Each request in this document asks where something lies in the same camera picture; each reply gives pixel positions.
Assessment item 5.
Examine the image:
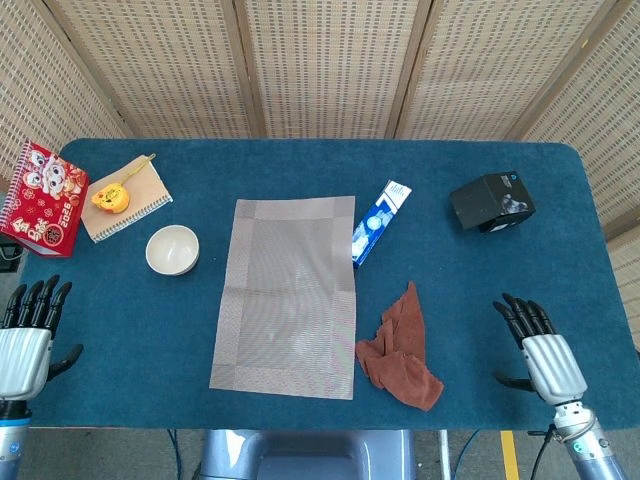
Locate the yellow tape measure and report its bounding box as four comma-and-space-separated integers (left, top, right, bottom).
90, 153, 157, 213

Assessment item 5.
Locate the black cardboard box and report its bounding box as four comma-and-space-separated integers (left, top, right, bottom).
448, 171, 537, 235

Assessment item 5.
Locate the brown microfibre cloth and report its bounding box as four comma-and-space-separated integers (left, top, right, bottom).
354, 280, 445, 413

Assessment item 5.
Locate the blue-grey robot torso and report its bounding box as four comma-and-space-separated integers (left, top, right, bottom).
198, 428, 417, 480

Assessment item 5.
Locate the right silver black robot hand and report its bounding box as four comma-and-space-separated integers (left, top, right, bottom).
492, 293, 589, 406

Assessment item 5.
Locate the white bowl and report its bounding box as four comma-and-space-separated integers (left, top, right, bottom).
145, 225, 201, 277

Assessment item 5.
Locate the woven bamboo folding screen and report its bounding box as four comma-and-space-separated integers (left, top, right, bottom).
0, 0, 640, 326

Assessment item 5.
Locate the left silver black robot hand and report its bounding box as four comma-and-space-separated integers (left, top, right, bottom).
0, 274, 85, 401

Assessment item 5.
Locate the white metal table leg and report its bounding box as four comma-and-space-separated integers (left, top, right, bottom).
438, 429, 452, 480

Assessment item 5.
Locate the blue white toothpaste box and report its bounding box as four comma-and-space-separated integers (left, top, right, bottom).
351, 179, 413, 270

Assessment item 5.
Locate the kraft spiral notebook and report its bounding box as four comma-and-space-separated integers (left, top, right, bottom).
79, 154, 174, 245

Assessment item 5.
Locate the blue felt table cover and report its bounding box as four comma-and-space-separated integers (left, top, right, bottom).
0, 138, 640, 431

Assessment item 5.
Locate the grey woven placemat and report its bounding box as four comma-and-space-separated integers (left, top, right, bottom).
208, 195, 357, 400

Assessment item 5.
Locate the blue cable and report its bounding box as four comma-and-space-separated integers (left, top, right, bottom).
452, 429, 482, 480
167, 428, 182, 480

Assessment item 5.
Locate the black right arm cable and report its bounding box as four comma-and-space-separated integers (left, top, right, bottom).
529, 424, 559, 480

